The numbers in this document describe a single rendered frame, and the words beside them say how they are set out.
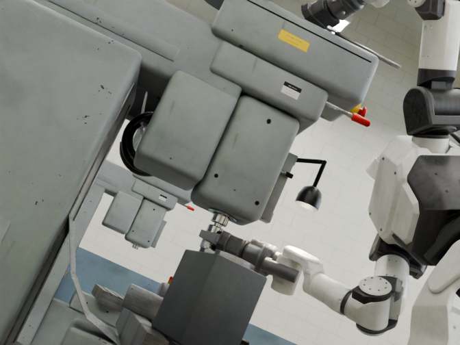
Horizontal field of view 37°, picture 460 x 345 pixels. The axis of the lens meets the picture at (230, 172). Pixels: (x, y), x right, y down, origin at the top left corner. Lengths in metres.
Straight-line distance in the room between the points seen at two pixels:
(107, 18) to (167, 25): 0.16
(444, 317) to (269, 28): 0.90
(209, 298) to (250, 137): 0.63
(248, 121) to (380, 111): 7.54
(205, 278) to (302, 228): 7.42
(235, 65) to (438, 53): 0.53
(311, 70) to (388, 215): 0.46
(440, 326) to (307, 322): 7.27
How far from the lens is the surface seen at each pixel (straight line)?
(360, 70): 1.96
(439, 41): 1.74
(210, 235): 1.87
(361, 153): 9.13
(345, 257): 8.91
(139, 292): 1.97
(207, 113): 1.83
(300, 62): 1.91
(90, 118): 1.69
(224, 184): 1.82
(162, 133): 1.80
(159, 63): 1.86
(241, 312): 1.38
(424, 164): 1.70
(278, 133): 1.88
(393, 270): 1.81
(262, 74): 1.88
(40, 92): 1.71
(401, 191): 1.71
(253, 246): 1.84
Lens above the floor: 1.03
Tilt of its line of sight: 12 degrees up
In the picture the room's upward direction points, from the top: 24 degrees clockwise
